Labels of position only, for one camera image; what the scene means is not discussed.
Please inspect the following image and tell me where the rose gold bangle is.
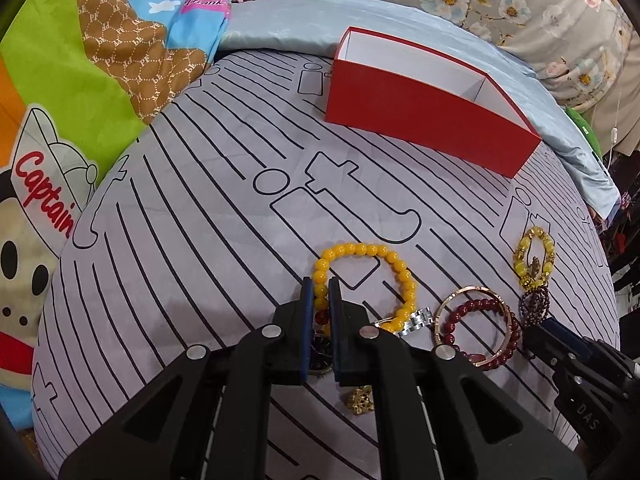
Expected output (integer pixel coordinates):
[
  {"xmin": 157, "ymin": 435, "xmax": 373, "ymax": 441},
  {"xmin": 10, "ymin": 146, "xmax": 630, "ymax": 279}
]
[{"xmin": 431, "ymin": 286, "xmax": 521, "ymax": 367}]

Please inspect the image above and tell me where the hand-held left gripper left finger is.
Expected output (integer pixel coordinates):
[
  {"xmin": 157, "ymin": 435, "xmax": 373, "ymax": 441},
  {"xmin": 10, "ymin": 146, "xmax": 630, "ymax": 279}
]
[{"xmin": 57, "ymin": 276, "xmax": 314, "ymax": 480}]

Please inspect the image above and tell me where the gold bead bracelet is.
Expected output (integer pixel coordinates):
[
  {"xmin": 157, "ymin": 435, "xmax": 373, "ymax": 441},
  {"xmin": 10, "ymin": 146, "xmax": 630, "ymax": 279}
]
[{"xmin": 346, "ymin": 385, "xmax": 377, "ymax": 416}]

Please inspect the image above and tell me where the floral pillow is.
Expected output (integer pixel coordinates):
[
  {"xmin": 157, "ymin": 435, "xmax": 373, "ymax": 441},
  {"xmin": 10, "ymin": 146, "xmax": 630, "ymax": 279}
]
[{"xmin": 285, "ymin": 0, "xmax": 636, "ymax": 111}]

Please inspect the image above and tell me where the white cable with switch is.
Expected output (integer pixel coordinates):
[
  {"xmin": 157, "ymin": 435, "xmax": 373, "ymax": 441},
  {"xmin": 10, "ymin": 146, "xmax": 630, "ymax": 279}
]
[{"xmin": 602, "ymin": 75, "xmax": 626, "ymax": 161}]

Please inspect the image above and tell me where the dark metal ornament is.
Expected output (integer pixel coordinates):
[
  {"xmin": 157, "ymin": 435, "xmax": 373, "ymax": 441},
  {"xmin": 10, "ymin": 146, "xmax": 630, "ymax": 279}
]
[{"xmin": 517, "ymin": 285, "xmax": 551, "ymax": 328}]

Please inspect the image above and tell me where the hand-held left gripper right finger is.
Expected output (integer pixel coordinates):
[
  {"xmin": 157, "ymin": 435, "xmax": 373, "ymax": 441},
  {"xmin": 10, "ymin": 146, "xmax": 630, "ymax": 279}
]
[{"xmin": 329, "ymin": 277, "xmax": 587, "ymax": 480}]

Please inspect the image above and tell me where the lilac striped printed mat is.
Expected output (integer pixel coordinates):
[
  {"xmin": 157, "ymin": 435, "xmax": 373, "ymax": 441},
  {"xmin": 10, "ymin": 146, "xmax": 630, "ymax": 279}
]
[{"xmin": 30, "ymin": 47, "xmax": 623, "ymax": 480}]

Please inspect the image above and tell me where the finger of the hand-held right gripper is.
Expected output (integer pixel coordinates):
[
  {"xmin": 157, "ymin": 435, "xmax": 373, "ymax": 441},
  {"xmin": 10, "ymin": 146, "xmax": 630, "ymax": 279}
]
[
  {"xmin": 521, "ymin": 326, "xmax": 582, "ymax": 377},
  {"xmin": 541, "ymin": 316, "xmax": 640, "ymax": 377}
]

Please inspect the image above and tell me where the yellow bead bracelet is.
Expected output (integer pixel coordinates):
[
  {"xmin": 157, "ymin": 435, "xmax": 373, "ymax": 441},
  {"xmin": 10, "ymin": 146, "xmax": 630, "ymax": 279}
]
[{"xmin": 311, "ymin": 242, "xmax": 418, "ymax": 336}]

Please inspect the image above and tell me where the green cushion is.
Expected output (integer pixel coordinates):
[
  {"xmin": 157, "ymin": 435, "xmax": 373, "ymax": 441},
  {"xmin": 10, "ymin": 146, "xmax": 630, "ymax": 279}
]
[{"xmin": 565, "ymin": 105, "xmax": 606, "ymax": 161}]

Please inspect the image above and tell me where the cartoon monkey blanket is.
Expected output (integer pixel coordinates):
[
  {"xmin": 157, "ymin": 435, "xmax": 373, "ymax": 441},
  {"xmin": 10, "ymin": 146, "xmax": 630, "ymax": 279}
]
[{"xmin": 0, "ymin": 0, "xmax": 236, "ymax": 431}]

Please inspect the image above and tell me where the yellow crystal bracelet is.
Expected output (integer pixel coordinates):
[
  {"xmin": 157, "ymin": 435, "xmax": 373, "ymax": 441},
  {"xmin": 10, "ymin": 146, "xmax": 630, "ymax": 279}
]
[{"xmin": 514, "ymin": 226, "xmax": 556, "ymax": 291}]

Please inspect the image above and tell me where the beige curtain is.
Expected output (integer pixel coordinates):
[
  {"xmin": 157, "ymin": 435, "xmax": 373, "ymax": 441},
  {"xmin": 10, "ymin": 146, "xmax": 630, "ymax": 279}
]
[{"xmin": 590, "ymin": 55, "xmax": 640, "ymax": 156}]

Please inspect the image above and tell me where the light blue quilt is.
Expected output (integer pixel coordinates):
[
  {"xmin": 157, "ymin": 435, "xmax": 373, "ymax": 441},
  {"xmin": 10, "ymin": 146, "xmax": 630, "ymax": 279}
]
[{"xmin": 220, "ymin": 0, "xmax": 621, "ymax": 221}]

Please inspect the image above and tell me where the red cardboard box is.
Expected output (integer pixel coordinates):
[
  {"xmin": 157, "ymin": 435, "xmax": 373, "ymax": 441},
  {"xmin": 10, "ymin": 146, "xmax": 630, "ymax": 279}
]
[{"xmin": 324, "ymin": 26, "xmax": 543, "ymax": 179}]

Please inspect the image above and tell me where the silver wristwatch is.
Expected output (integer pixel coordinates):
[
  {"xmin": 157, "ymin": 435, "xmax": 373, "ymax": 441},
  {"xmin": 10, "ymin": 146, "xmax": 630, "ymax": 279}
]
[{"xmin": 306, "ymin": 306, "xmax": 435, "ymax": 377}]

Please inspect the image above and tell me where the dark red bead bracelet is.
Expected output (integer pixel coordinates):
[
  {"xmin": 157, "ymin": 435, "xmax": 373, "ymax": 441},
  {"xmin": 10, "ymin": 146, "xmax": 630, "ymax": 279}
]
[{"xmin": 439, "ymin": 297, "xmax": 523, "ymax": 372}]

